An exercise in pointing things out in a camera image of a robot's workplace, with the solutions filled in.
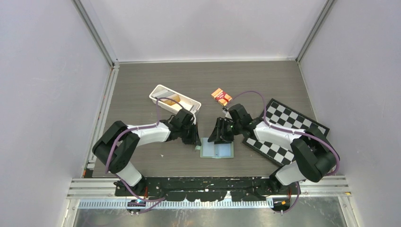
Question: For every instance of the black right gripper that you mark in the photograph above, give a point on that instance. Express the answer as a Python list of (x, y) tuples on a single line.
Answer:
[(220, 137)]

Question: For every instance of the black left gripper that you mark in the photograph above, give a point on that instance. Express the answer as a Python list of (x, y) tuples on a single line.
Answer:
[(194, 138)]

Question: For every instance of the mint green card holder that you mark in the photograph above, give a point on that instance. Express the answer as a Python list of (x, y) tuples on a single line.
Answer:
[(212, 150)]

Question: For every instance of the gold credit card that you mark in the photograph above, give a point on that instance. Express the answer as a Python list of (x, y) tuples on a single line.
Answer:
[(171, 100)]

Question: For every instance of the white rectangular plastic tray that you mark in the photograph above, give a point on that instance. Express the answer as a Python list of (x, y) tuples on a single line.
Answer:
[(186, 102)]

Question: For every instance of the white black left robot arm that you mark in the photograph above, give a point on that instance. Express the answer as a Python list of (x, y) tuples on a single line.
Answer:
[(117, 145)]

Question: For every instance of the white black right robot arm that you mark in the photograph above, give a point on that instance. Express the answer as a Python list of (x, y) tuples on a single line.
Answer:
[(314, 157)]

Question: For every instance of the grey credit card stack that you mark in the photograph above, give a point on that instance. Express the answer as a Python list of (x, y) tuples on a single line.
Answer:
[(165, 93)]

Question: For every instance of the red orange small box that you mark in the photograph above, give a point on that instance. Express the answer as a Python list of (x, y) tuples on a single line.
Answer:
[(222, 97)]

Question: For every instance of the black white chessboard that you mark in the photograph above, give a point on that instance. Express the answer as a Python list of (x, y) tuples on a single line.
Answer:
[(281, 114)]

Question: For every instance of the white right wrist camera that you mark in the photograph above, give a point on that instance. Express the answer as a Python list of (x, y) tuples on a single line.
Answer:
[(226, 111)]

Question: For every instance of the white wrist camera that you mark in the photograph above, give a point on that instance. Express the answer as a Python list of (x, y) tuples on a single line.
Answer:
[(193, 116), (226, 111)]

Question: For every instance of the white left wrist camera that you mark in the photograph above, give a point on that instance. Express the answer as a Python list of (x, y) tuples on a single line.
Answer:
[(193, 116)]

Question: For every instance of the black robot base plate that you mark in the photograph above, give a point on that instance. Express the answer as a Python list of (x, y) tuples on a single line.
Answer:
[(206, 189)]

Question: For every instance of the aluminium frame rail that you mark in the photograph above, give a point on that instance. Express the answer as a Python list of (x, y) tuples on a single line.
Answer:
[(94, 193)]

